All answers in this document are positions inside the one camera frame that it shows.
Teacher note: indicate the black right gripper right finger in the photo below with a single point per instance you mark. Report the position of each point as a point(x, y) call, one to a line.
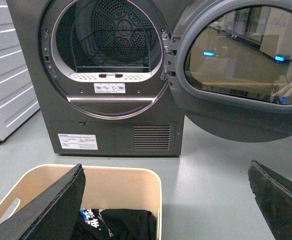
point(273, 195)

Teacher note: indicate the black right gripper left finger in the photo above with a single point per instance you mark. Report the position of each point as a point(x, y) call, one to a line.
point(52, 215)

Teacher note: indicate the cream plastic laundry hamper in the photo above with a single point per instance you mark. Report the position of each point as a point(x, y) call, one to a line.
point(106, 188)

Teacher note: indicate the black printed t-shirt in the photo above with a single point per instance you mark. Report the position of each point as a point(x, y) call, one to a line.
point(114, 224)

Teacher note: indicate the white appliance side panel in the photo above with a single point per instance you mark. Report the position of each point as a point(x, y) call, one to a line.
point(18, 101)

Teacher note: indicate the round grey dryer door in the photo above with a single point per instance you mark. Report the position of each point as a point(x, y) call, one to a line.
point(229, 68)

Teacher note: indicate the dark grey tumble dryer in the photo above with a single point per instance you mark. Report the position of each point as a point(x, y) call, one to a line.
point(97, 68)

